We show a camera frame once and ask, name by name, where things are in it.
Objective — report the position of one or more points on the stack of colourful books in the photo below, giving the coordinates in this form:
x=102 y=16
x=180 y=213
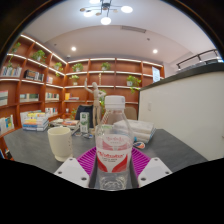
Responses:
x=35 y=122

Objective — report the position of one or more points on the branched ceiling lamp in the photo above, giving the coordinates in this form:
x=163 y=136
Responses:
x=105 y=11

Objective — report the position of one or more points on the tan upholstered chair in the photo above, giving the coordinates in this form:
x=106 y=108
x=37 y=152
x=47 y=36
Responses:
x=131 y=114

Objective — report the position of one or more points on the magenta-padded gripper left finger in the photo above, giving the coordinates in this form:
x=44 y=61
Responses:
x=71 y=171

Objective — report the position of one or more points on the ceiling air vent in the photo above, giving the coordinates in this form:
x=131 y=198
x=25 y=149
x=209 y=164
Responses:
x=133 y=28

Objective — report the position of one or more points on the cream ribbed cup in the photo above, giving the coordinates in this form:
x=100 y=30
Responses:
x=60 y=143

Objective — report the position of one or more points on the black ceiling track rail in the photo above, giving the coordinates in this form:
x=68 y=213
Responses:
x=198 y=57

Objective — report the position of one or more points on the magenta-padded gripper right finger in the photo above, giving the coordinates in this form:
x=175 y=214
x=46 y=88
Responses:
x=154 y=170

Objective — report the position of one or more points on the flat pile of magazines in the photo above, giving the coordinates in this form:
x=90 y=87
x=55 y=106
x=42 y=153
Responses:
x=65 y=123

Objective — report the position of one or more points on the white wall switch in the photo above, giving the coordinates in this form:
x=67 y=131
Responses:
x=149 y=106

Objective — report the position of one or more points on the wooden shelf unit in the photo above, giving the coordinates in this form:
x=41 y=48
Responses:
x=113 y=76

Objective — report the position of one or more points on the stack of white books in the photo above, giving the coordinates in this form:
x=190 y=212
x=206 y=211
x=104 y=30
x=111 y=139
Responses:
x=143 y=128

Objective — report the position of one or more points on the recessed ceiling light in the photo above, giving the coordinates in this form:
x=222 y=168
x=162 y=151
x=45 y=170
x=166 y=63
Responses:
x=155 y=51
x=73 y=48

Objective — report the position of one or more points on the clear water bottle red label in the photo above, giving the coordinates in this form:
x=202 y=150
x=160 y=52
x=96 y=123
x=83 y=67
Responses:
x=114 y=156

